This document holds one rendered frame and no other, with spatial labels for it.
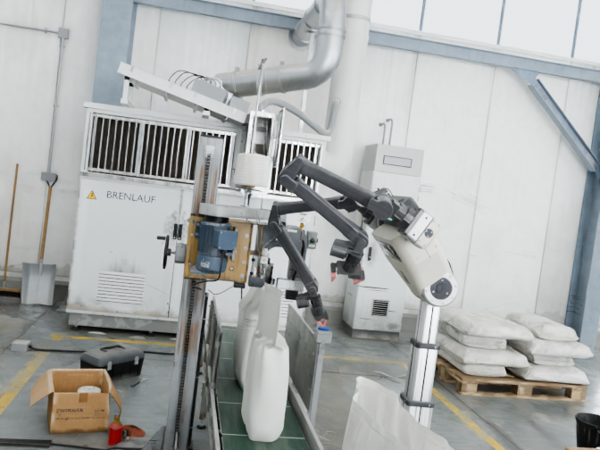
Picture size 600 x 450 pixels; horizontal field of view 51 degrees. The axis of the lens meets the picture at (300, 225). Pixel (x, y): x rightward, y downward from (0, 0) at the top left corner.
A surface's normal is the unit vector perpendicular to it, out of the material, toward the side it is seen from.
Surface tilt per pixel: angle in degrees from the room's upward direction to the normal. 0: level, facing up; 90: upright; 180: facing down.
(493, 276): 90
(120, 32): 90
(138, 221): 90
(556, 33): 90
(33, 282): 76
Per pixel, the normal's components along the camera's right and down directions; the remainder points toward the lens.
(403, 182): 0.17, 0.07
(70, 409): 0.41, 0.10
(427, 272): 0.40, 0.52
